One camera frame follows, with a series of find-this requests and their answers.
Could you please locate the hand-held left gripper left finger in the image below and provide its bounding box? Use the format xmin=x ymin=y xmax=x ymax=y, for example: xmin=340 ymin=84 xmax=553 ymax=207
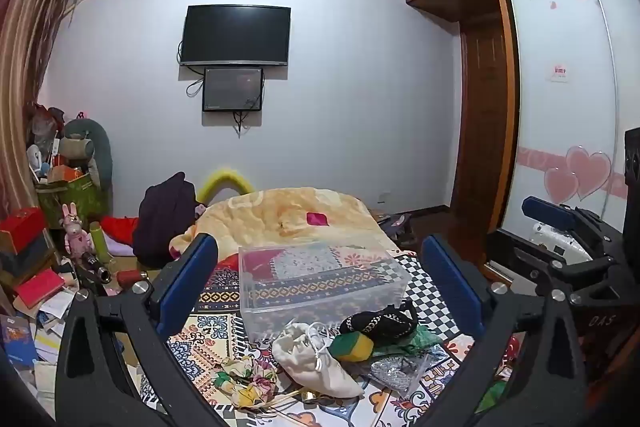
xmin=55 ymin=233 xmax=236 ymax=427

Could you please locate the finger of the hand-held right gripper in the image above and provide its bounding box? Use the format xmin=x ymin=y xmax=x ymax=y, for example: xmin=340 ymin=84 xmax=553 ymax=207
xmin=487 ymin=229 xmax=618 ymax=295
xmin=521 ymin=196 xmax=623 ymax=253

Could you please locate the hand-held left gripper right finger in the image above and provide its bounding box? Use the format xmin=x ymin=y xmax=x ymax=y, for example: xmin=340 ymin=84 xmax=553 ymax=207
xmin=412 ymin=233 xmax=588 ymax=427

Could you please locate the green ruffled cloth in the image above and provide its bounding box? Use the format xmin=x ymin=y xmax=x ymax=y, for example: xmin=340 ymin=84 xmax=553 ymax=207
xmin=390 ymin=324 xmax=443 ymax=355

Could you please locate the black knit pouch gold chain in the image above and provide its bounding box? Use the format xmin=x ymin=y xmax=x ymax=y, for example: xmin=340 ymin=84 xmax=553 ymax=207
xmin=340 ymin=299 xmax=418 ymax=348

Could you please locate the silver glitter pouch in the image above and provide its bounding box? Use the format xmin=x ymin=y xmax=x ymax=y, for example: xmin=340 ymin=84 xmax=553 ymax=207
xmin=370 ymin=352 xmax=431 ymax=395

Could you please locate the floral fabric scrunchie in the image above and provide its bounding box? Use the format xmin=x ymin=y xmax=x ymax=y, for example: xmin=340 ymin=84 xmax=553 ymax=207
xmin=215 ymin=354 xmax=278 ymax=410

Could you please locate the yellow and green sponge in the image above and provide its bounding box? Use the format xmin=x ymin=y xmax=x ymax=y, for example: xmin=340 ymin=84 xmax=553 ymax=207
xmin=327 ymin=332 xmax=375 ymax=363

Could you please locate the clear plastic storage box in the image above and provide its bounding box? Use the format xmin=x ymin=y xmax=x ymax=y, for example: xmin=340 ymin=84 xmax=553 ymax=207
xmin=238 ymin=241 xmax=408 ymax=340

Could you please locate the cream drawstring pouch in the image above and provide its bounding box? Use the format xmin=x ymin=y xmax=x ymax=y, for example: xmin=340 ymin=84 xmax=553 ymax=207
xmin=271 ymin=322 xmax=366 ymax=400

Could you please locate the red bedding fabric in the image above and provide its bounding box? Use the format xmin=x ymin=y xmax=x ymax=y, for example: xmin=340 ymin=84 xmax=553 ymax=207
xmin=215 ymin=252 xmax=246 ymax=279

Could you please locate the red cylinder can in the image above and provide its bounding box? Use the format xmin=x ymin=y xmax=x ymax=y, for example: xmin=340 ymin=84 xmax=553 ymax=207
xmin=116 ymin=269 xmax=148 ymax=290

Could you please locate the dark purple backpack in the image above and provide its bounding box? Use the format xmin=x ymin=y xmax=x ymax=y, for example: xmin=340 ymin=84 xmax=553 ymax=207
xmin=132 ymin=172 xmax=198 ymax=268

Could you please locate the patterned bed sheet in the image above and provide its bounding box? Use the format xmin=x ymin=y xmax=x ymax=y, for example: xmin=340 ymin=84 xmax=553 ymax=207
xmin=135 ymin=247 xmax=516 ymax=427

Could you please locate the dark purple stool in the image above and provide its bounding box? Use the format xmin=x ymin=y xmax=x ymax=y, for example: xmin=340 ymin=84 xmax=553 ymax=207
xmin=377 ymin=212 xmax=416 ymax=253

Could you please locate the red cloth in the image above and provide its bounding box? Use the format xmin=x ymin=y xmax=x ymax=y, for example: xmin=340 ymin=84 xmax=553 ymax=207
xmin=102 ymin=216 xmax=141 ymax=248

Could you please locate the white sliding wardrobe door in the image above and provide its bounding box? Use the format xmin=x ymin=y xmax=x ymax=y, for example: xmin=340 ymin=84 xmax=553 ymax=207
xmin=500 ymin=0 xmax=640 ymax=240

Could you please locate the black telescope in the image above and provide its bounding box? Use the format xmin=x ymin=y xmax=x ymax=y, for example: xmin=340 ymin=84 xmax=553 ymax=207
xmin=80 ymin=252 xmax=111 ymax=285

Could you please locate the green bottle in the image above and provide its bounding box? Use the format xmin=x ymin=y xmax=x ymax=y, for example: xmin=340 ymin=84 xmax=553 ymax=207
xmin=89 ymin=222 xmax=108 ymax=260

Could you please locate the yellow foam tube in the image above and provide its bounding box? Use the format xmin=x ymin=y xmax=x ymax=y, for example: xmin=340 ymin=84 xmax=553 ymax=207
xmin=196 ymin=167 xmax=256 ymax=205

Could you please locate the yellow fleece blanket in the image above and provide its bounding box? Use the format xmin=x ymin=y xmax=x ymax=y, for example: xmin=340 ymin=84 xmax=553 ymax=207
xmin=170 ymin=187 xmax=401 ymax=269

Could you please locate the brown wooden door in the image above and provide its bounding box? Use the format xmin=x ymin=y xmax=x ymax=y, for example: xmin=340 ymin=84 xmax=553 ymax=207
xmin=450 ymin=22 xmax=516 ymax=233

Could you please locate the pink rabbit toy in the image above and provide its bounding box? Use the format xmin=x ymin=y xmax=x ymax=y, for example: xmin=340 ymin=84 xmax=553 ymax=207
xmin=61 ymin=203 xmax=91 ymax=258

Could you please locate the green storage bin with toys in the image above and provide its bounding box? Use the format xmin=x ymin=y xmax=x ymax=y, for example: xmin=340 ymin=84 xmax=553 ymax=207
xmin=36 ymin=172 xmax=108 ymax=228

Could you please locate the red book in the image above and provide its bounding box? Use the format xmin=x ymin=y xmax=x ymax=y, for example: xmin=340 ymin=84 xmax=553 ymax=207
xmin=12 ymin=268 xmax=66 ymax=310

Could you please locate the pile of papers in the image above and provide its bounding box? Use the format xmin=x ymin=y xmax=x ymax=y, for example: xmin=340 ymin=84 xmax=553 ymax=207
xmin=0 ymin=282 xmax=76 ymax=393

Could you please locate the grey green plush toy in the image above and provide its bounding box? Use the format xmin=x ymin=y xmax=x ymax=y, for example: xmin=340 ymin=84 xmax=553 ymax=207
xmin=62 ymin=118 xmax=113 ymax=190

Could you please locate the red box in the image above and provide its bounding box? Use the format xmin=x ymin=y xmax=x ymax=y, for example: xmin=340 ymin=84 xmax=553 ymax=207
xmin=0 ymin=207 xmax=48 ymax=253

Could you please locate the striped brown curtain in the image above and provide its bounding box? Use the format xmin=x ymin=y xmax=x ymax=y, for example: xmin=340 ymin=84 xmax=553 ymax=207
xmin=0 ymin=0 xmax=83 ymax=218

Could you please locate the small black wall monitor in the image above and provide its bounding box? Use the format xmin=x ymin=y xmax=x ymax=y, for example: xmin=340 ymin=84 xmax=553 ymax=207
xmin=202 ymin=67 xmax=265 ymax=113

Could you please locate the black wall television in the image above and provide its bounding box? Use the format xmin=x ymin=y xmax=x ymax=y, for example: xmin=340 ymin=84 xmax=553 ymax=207
xmin=180 ymin=5 xmax=292 ymax=68

